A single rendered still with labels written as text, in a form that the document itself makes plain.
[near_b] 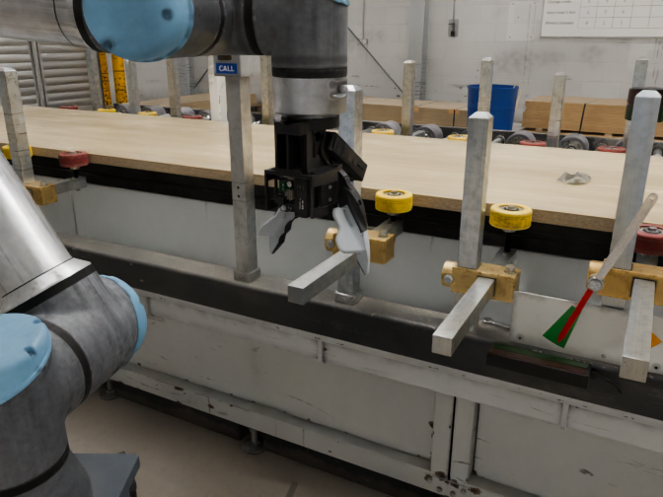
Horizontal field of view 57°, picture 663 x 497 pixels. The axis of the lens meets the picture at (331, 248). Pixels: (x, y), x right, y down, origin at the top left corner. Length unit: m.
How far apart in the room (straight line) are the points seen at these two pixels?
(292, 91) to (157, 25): 0.18
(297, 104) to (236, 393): 1.35
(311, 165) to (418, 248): 0.71
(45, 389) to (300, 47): 0.53
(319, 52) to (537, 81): 7.74
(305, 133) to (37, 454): 0.53
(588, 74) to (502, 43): 1.14
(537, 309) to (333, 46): 0.63
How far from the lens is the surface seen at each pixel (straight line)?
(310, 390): 1.77
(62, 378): 0.89
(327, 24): 0.71
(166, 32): 0.61
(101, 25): 0.64
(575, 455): 1.58
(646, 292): 1.04
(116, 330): 0.98
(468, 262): 1.14
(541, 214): 1.29
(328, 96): 0.71
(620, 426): 1.25
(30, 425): 0.86
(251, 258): 1.38
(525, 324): 1.15
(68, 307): 0.96
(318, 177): 0.72
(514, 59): 8.46
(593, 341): 1.14
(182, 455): 2.04
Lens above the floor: 1.23
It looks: 20 degrees down
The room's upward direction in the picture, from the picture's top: straight up
